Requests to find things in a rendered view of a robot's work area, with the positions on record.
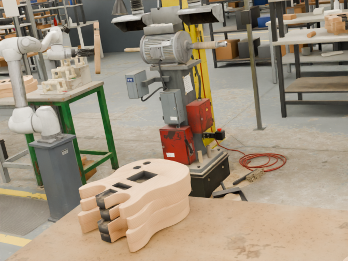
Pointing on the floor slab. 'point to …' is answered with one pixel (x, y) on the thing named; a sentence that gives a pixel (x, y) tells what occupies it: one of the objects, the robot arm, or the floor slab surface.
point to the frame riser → (209, 178)
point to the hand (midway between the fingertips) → (93, 52)
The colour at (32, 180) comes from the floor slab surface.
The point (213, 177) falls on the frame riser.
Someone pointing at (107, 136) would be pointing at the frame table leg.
